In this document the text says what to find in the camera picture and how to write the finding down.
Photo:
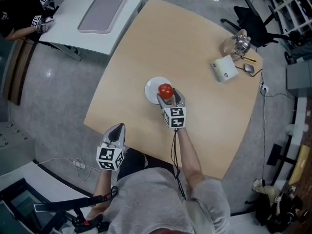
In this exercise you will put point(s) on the white desk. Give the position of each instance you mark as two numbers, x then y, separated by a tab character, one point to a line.
63	36

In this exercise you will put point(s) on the person's right forearm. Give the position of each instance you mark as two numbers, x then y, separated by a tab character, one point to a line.
189	155

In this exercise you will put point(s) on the brown wooden bench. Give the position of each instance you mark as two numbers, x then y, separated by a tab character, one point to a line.
17	72

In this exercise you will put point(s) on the cardboard sheet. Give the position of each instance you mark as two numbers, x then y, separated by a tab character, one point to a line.
299	164

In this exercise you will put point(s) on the grey rectangular tray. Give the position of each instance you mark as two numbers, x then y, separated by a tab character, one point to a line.
102	12

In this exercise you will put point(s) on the white floor power strip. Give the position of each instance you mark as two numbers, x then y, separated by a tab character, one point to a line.
79	164

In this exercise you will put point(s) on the person's dark trousers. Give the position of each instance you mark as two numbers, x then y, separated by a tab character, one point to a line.
136	161

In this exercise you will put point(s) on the person's left forearm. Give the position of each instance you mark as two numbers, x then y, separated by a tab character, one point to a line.
103	181

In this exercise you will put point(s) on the yellow utility knife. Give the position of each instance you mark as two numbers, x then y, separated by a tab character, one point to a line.
249	59

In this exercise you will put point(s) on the white round plate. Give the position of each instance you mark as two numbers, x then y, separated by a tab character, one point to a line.
151	90

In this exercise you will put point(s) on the grey cabinet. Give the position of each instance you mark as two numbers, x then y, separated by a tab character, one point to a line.
299	77

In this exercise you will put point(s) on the black office chair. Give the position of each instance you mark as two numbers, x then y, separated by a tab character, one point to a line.
253	23

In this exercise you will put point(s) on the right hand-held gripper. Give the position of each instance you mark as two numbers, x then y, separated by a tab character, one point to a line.
176	117

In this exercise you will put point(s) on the white box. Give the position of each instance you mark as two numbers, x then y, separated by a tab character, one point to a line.
224	68

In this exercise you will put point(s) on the grey computer mouse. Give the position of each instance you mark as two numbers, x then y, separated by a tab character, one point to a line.
249	68

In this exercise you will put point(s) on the red apple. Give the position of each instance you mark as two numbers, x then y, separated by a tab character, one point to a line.
165	90

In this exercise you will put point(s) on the white shelf rack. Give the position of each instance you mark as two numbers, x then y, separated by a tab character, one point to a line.
290	6

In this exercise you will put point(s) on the black flat stand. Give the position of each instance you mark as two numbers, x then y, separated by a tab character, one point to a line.
276	155

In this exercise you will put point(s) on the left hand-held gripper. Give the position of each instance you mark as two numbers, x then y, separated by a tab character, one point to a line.
108	156

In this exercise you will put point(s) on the person's grey shirt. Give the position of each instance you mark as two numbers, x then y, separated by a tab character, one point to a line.
156	203

